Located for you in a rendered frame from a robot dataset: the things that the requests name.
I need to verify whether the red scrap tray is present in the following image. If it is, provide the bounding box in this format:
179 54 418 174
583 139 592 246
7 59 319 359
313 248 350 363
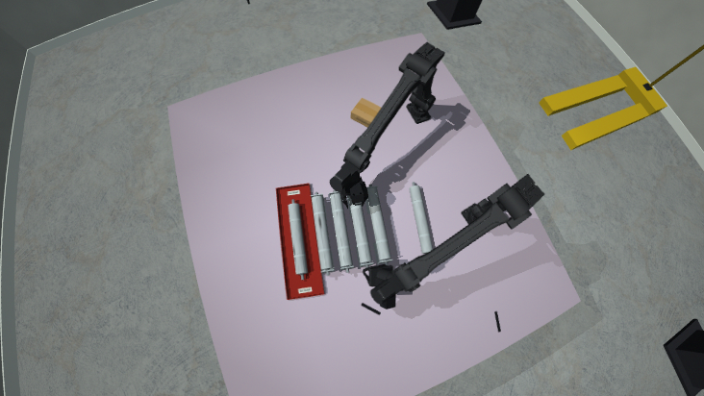
276 184 324 300

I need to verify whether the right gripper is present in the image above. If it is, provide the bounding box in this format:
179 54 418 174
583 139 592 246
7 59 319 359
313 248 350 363
340 181 368 208

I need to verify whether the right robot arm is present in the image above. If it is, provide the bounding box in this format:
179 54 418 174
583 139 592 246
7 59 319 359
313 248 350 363
330 42 445 206

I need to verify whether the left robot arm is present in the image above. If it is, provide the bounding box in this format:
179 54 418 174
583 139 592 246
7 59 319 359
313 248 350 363
370 174 544 309

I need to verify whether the brown cardboard box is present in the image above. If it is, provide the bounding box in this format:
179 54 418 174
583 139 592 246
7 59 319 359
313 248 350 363
351 98 381 128

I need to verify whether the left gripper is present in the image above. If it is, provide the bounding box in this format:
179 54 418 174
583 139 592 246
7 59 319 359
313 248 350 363
363 264 393 287

